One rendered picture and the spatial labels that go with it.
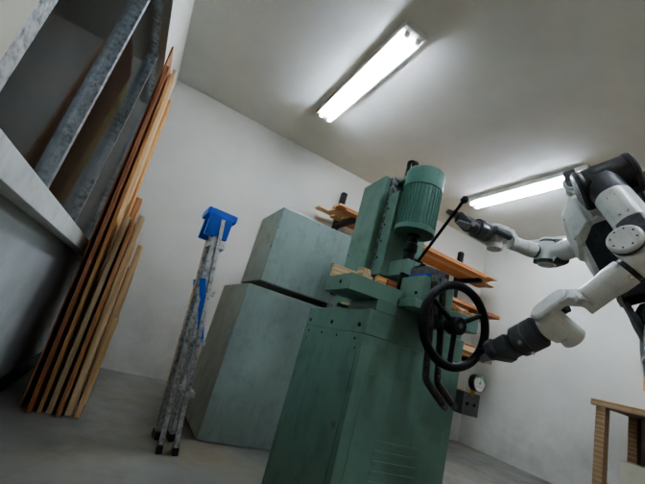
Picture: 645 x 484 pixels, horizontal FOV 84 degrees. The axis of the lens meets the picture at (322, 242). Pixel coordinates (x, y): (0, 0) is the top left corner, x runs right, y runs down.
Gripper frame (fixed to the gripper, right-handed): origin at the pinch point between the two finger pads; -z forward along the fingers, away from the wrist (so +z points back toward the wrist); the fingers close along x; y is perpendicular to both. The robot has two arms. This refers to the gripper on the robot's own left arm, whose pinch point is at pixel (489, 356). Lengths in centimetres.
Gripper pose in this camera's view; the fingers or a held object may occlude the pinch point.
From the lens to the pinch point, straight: 127.7
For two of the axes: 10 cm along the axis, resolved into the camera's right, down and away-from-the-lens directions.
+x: 8.8, 2.6, 4.0
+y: -0.7, -7.6, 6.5
